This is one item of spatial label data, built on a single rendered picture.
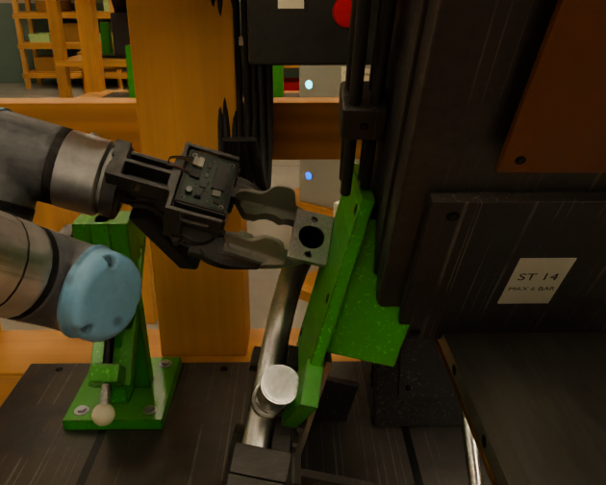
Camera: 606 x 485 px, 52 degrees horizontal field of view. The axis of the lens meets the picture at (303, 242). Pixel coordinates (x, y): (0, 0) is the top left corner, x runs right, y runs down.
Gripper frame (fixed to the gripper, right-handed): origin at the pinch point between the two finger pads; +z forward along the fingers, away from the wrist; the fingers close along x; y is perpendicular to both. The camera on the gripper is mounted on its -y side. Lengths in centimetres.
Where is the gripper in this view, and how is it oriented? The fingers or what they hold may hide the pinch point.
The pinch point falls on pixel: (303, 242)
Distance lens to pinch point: 64.3
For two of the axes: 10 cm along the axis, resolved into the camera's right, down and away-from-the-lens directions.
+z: 9.6, 2.6, 1.4
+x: 1.9, -8.9, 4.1
